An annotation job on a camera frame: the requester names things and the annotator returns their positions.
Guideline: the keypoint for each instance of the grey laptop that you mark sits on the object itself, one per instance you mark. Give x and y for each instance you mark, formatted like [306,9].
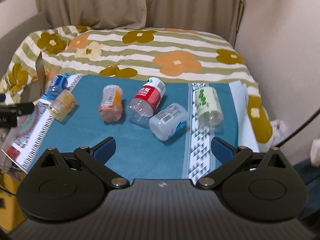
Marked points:
[35,90]

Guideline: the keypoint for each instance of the yellow label clear cup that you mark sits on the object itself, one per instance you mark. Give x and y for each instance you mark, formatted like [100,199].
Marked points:
[62,105]

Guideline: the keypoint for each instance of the teal patterned table cloth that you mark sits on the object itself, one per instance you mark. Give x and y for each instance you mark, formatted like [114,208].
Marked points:
[139,154]

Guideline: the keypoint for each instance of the green label bottle cup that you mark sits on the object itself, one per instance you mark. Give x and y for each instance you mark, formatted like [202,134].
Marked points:
[208,107]

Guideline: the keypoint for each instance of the floral striped duvet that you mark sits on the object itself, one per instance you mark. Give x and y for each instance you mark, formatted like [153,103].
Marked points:
[173,55]

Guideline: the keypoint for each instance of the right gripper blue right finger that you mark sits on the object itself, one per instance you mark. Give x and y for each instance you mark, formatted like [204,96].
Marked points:
[232,160]

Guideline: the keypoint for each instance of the white translucent bottle cup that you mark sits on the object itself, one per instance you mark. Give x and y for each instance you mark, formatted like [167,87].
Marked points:
[171,120]

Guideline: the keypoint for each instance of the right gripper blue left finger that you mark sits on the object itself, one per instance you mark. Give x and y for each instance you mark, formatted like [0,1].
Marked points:
[95,158]

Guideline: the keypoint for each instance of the red label bottle cup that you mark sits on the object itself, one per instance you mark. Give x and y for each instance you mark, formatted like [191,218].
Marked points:
[144,104]

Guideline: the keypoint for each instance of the orange label bottle cup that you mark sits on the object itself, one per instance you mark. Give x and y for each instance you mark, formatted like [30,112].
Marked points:
[111,107]

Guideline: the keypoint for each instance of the blue label bottle cup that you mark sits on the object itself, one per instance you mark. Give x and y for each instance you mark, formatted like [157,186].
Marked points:
[57,85]

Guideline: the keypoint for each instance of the beige curtain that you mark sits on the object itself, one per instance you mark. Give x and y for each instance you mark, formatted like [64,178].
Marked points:
[220,17]

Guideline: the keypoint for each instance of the grey headboard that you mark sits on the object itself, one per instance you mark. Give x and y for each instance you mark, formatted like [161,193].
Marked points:
[11,41]

